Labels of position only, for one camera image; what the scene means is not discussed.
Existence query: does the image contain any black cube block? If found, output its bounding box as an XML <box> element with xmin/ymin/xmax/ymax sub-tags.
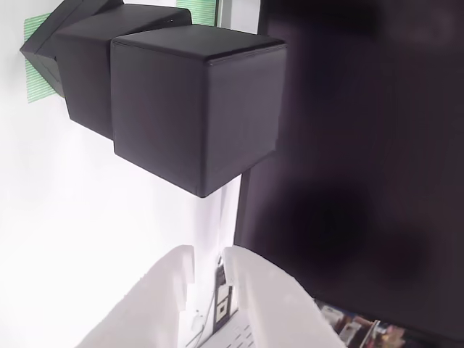
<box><xmin>20</xmin><ymin>0</ymin><xmax>124</xmax><ymax>99</ymax></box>
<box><xmin>109</xmin><ymin>23</ymin><xmax>288</xmax><ymax>199</ymax></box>
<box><xmin>54</xmin><ymin>3</ymin><xmax>193</xmax><ymax>141</ymax></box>

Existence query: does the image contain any large black board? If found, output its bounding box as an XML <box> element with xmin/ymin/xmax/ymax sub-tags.
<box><xmin>233</xmin><ymin>0</ymin><xmax>464</xmax><ymax>329</ymax></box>

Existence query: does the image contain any green striped square marker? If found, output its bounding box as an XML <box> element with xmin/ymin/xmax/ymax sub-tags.
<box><xmin>23</xmin><ymin>12</ymin><xmax>59</xmax><ymax>105</ymax></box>

